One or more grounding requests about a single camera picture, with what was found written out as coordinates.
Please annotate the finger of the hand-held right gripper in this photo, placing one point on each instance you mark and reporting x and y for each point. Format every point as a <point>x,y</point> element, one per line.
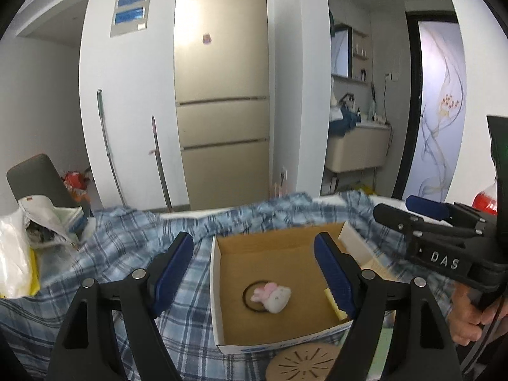
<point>401,218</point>
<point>426,206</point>

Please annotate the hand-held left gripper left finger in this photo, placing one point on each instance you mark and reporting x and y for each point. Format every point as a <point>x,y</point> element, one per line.
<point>174,272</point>

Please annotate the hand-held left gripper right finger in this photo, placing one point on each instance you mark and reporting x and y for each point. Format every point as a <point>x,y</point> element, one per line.
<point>334,272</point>

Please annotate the cardboard box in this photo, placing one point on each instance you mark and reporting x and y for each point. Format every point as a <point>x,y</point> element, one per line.
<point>285,254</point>

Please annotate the round wooden coaster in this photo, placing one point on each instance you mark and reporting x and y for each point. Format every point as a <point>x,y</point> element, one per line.
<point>297,365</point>

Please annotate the person's right hand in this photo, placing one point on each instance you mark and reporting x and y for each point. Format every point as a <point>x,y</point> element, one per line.
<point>466,317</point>

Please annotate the cream paper box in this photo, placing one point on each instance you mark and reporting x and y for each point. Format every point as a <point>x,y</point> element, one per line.
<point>357,242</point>

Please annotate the red soda bottle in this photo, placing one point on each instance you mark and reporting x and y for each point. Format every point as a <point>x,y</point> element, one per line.
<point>486,202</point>

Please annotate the blue plaid blanket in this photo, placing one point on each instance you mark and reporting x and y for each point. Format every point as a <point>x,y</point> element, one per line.
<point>119,238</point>

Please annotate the beige sink cabinet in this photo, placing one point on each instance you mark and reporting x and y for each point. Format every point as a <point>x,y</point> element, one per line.
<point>357,147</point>

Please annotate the floral glass door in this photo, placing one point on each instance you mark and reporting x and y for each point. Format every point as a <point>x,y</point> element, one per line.
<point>440,107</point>

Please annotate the dark blue cloth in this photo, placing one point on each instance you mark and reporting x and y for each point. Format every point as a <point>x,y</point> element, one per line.
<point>345,125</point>

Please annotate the red orange bag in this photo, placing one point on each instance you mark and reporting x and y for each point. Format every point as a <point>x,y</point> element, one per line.
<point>73,180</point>

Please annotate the white plastic bag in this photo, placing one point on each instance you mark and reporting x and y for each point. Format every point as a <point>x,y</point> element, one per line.
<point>14,254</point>

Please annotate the grey chair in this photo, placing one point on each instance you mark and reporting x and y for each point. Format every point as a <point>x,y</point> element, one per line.
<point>35,178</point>

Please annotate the mirror cabinet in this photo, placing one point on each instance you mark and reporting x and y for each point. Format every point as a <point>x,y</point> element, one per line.
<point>341,55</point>

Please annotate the beige refrigerator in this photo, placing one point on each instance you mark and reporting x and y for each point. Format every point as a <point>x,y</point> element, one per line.
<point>222,87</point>

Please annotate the fridge magnet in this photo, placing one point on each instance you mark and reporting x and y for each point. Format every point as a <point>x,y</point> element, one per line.
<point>206,39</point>

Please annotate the wall shelf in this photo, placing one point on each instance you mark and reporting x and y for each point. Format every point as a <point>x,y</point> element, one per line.
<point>361,57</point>

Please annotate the grey wall panel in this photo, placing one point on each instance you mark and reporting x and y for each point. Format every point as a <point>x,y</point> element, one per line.
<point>131,27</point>

